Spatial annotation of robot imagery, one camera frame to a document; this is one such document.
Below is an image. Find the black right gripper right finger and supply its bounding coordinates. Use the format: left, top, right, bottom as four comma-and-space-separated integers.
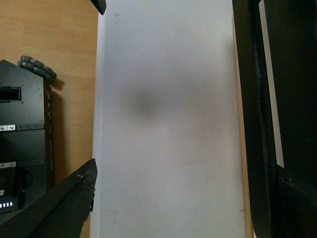
91, 0, 106, 14

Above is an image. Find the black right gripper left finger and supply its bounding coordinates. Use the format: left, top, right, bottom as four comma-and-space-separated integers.
0, 159, 97, 238

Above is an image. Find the white drawer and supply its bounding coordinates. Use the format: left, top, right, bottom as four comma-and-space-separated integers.
90, 0, 253, 238

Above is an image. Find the black drawer handle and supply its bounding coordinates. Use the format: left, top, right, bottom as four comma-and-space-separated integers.
233, 0, 317, 238

